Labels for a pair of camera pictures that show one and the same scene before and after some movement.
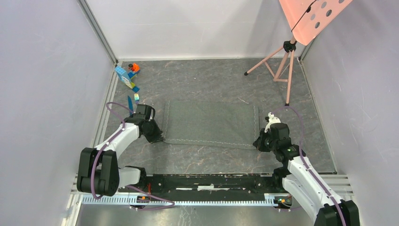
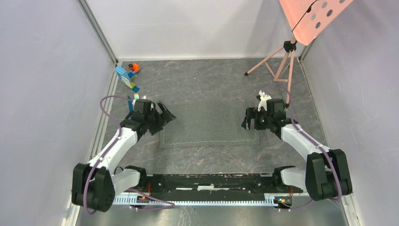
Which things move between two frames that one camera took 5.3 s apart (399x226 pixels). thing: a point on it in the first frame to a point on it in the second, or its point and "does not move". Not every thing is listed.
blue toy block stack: x=127 y=78 does not move
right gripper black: x=258 y=143 to x=251 y=113
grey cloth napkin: x=210 y=124 does not move
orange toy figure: x=134 y=67 does not move
